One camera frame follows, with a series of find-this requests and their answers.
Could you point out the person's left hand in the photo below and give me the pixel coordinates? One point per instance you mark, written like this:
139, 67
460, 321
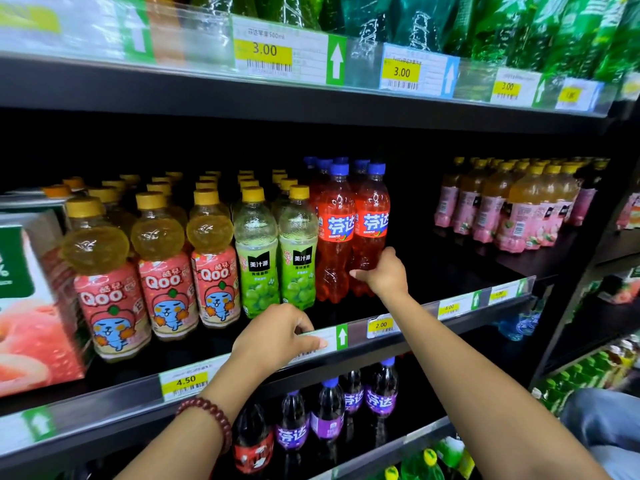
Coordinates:
270, 339

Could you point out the person's right hand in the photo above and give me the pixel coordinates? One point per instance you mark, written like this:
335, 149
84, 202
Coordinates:
389, 277

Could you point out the person's right thumb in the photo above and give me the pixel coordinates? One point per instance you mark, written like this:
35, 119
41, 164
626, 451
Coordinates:
361, 274

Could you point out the person's left thumb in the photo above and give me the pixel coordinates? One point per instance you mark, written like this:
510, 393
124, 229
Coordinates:
311, 344

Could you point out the red soda bottle blue cap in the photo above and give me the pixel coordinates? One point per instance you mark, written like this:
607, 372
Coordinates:
372, 214

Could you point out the person's left forearm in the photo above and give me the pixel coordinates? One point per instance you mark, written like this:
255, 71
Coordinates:
175, 452

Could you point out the person's right forearm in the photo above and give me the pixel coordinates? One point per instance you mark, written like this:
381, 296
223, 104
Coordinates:
475, 394

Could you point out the white price tag green arrow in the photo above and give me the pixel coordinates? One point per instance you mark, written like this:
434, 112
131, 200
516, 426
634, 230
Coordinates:
132, 29
280, 49
340, 337
457, 305
515, 87
37, 424

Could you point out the group of red soda drinks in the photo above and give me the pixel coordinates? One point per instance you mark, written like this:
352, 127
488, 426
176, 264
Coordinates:
334, 234

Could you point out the white price tag yellow patch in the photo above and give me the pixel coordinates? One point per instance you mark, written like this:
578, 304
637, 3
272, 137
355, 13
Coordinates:
505, 293
187, 379
382, 325

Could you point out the purple soda bottle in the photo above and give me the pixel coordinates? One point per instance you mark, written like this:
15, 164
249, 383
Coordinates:
327, 419
381, 394
292, 429
353, 394

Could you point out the group of green grape juice bottles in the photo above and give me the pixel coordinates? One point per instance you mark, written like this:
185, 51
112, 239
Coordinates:
257, 244

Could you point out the dark soda bottle red label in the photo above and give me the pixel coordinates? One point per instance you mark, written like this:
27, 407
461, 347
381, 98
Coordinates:
252, 449

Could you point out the group of pink label juice bottles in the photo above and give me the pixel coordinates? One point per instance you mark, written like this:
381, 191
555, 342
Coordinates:
165, 289

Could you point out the green bottle yellow cap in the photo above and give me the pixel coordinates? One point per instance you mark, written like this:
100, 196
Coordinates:
420, 469
452, 452

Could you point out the blue drink bottle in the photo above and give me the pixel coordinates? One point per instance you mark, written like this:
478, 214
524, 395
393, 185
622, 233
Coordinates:
522, 322

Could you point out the group of peach drink bottles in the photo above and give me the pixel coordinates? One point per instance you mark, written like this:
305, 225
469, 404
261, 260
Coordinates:
520, 214

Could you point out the black store shelf unit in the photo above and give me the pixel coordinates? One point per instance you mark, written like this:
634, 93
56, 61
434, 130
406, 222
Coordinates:
250, 102

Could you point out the white price tag blue arrow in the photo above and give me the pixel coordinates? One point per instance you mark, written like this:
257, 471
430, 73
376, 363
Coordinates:
577, 94
415, 69

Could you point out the black side shelf unit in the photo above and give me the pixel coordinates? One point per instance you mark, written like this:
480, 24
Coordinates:
600, 254

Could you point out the group of small green bottles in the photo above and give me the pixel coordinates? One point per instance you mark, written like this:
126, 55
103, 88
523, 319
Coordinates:
585, 379

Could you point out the peach print drink packet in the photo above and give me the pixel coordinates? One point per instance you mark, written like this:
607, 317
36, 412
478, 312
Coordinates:
622, 289

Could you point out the pink label bottle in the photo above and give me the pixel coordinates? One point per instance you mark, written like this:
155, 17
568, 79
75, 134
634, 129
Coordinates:
630, 212

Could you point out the peach juice carton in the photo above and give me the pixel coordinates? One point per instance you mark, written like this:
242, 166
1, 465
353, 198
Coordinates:
35, 334

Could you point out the row of green soda bottles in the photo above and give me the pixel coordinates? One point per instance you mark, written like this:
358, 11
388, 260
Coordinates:
500, 24

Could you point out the person's blue jeans leg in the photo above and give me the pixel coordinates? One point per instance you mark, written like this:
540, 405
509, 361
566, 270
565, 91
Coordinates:
605, 429

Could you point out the orange soda bottle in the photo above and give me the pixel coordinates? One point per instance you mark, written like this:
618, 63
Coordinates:
165, 24

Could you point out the clear plastic label rail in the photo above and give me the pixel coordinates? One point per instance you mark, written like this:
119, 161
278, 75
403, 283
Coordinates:
125, 394
200, 49
400, 447

